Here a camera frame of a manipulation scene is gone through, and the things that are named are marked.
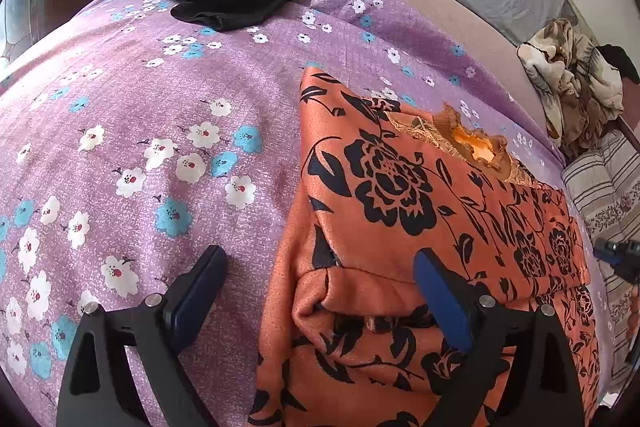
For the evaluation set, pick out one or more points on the dark cloth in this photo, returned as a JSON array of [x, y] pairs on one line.
[[622, 62]]

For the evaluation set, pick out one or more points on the pink brown mattress cover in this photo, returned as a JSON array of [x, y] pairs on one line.
[[450, 22]]

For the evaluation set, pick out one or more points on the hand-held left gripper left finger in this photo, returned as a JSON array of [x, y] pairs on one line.
[[199, 289]]

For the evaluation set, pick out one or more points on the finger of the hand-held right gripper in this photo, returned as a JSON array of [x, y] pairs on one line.
[[612, 253]]

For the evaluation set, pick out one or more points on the striped floral pillow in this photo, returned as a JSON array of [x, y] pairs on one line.
[[607, 207]]

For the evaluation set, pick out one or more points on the orange black floral garment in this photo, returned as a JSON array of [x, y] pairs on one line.
[[400, 217]]

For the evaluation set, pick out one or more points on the beige printed blanket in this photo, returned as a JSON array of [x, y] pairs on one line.
[[570, 82]]

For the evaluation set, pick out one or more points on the purple floral bedsheet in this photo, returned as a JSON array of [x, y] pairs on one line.
[[150, 157]]

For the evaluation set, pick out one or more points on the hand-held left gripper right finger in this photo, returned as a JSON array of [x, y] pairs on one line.
[[443, 302]]

